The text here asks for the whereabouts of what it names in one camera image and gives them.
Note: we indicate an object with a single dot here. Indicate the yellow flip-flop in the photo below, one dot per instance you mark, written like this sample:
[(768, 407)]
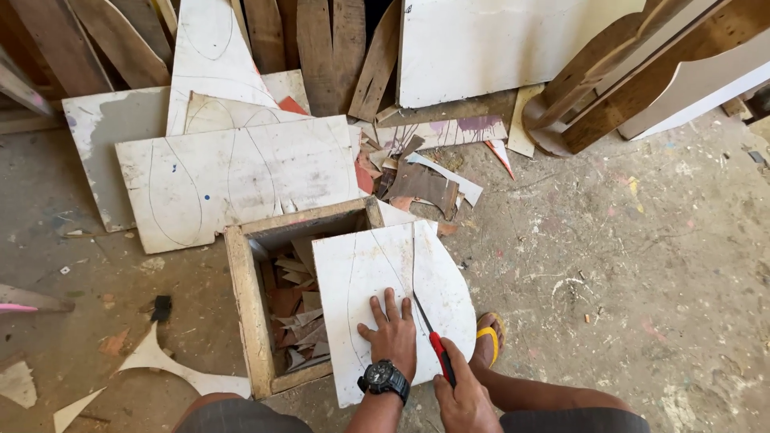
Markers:
[(488, 337)]

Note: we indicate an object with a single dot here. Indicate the tall white board with outlines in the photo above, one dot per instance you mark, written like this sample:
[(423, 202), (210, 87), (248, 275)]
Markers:
[(210, 66)]

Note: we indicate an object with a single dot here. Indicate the person's left hand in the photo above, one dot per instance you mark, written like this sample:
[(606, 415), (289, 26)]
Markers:
[(394, 340)]

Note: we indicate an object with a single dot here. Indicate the black wrist watch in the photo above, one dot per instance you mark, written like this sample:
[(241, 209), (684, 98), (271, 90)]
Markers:
[(385, 379)]

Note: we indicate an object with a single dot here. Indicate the person's right hand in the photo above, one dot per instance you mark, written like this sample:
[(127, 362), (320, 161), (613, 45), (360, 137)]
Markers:
[(466, 403)]

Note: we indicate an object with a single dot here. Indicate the curved wooden furniture frame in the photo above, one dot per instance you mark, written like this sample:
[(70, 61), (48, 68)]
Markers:
[(625, 78)]

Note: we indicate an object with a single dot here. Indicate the white strip with purple stains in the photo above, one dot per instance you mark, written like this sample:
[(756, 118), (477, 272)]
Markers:
[(445, 132)]

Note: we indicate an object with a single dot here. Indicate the small black block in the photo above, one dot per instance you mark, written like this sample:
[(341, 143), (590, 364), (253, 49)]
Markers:
[(161, 308)]

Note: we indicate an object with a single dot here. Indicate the cream narrow board strip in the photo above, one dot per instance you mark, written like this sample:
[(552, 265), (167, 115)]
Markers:
[(522, 123)]

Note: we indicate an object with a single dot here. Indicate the white curved forked offcut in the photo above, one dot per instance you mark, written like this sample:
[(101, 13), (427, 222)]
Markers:
[(156, 358)]

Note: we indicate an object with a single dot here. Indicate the pale flat scrap piece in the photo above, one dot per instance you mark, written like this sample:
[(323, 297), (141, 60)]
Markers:
[(18, 385)]

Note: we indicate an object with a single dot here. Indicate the heap of scraps in box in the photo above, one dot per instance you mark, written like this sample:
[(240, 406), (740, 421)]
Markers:
[(301, 313)]

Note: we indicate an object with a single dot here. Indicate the grey and white worn board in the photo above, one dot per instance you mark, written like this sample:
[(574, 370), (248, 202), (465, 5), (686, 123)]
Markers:
[(102, 156)]

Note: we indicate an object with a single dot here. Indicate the white board with rounded corner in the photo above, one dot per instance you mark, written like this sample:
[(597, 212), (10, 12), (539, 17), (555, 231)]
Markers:
[(385, 264)]

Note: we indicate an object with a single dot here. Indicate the person's right leg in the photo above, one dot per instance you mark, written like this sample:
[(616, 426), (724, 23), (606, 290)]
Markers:
[(541, 394)]

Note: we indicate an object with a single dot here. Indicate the open wooden box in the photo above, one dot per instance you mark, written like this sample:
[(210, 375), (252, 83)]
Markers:
[(249, 300)]

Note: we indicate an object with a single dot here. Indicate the row of leaning wooden planks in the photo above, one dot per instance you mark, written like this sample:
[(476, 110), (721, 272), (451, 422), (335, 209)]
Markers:
[(325, 54)]

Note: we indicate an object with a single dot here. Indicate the grey shorts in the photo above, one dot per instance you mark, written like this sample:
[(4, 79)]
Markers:
[(240, 418)]

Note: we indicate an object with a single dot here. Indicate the cream board with curved outlines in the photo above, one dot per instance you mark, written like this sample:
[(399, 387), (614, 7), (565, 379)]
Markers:
[(216, 114)]

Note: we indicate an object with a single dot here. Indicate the large white board with outlines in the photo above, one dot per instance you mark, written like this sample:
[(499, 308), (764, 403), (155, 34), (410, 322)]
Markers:
[(240, 180)]

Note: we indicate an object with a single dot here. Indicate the heap of board offcuts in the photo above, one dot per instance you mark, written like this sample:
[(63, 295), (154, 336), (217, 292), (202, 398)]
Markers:
[(421, 180)]

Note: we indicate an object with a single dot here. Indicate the board piece with pink edge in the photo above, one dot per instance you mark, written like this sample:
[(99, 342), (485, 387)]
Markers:
[(30, 299)]

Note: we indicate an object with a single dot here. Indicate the red utility knife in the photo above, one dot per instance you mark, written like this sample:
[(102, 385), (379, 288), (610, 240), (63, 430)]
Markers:
[(438, 349)]

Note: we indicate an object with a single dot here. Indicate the white triangular offcut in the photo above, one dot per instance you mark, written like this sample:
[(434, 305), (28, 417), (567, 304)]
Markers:
[(72, 412)]

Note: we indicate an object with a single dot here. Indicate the large white panel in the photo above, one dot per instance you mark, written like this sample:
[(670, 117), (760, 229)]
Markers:
[(481, 48)]

